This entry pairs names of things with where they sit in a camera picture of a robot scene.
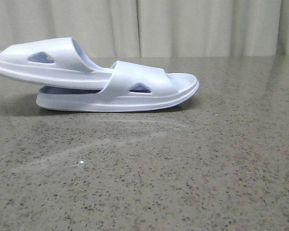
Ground light blue slipper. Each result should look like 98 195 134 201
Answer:
36 61 199 112
0 38 114 90

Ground beige pleated curtain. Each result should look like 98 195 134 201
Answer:
0 0 289 58

